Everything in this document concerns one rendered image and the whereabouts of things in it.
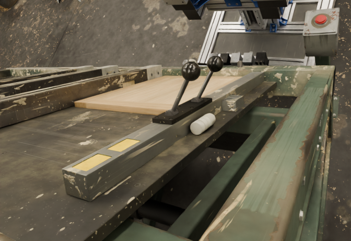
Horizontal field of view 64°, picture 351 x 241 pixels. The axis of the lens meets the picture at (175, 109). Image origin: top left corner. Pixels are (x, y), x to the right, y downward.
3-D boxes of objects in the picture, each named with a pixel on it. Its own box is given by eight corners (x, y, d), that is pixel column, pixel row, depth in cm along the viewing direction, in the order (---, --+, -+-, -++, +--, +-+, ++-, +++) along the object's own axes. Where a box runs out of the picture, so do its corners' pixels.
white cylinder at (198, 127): (202, 136, 59) (217, 125, 66) (201, 123, 58) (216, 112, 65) (189, 134, 61) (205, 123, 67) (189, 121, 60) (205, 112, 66)
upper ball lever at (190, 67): (180, 120, 61) (207, 66, 54) (172, 125, 58) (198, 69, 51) (167, 111, 62) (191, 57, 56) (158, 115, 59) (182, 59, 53)
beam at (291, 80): (334, 92, 115) (336, 65, 112) (332, 98, 105) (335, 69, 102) (22, 80, 227) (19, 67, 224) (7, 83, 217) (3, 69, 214)
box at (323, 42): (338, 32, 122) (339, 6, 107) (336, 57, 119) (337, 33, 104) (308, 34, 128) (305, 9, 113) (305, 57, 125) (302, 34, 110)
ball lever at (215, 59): (204, 106, 71) (228, 59, 64) (197, 110, 68) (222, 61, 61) (192, 98, 72) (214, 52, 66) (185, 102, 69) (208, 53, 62)
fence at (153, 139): (264, 81, 116) (264, 71, 115) (90, 202, 38) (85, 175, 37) (252, 81, 119) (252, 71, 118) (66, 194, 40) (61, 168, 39)
